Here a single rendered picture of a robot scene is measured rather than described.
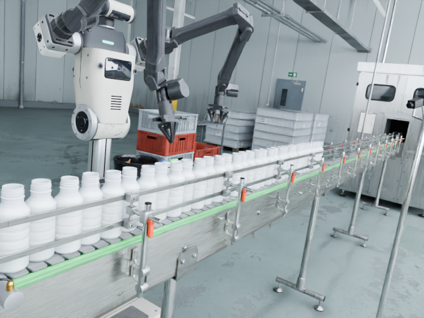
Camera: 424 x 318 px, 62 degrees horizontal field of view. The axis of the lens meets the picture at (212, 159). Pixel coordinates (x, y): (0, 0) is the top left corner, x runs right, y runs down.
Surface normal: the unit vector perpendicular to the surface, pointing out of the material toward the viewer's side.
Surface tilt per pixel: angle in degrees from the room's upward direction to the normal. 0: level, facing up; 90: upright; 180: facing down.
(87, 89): 101
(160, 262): 90
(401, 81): 90
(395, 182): 90
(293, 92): 90
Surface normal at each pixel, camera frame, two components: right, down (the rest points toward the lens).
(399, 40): -0.57, 0.08
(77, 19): -0.36, 0.51
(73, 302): 0.82, 0.21
